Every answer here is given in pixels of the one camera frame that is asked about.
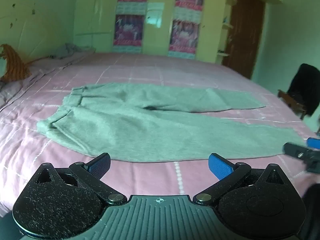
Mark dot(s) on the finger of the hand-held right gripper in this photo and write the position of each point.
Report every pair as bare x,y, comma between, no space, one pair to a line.
313,143
295,150

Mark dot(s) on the lilac bed sheet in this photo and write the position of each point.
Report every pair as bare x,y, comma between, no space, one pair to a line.
30,80

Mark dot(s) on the pale green wardrobe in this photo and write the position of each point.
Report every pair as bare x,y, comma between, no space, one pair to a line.
160,42

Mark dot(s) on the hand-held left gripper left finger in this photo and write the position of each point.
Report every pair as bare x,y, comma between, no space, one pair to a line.
100,167

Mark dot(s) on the wooden chair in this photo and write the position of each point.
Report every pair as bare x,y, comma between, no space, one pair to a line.
291,101

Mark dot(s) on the grey pants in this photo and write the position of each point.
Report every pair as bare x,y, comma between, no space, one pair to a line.
140,127

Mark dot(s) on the chair with black garment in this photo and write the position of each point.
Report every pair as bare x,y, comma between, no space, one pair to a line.
306,85

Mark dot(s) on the grey cloth pile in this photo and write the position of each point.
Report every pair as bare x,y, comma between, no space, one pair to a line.
68,50

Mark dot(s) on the pink checked bed blanket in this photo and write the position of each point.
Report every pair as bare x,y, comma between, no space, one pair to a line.
155,67

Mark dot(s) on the orange knitted cloth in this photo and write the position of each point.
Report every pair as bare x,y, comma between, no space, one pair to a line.
15,63

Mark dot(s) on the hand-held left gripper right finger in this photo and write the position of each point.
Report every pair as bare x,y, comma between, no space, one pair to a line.
220,167

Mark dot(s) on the corner shelf unit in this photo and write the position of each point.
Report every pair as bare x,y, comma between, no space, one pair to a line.
226,25

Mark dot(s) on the brown wooden door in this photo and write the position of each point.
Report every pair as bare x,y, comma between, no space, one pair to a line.
246,32

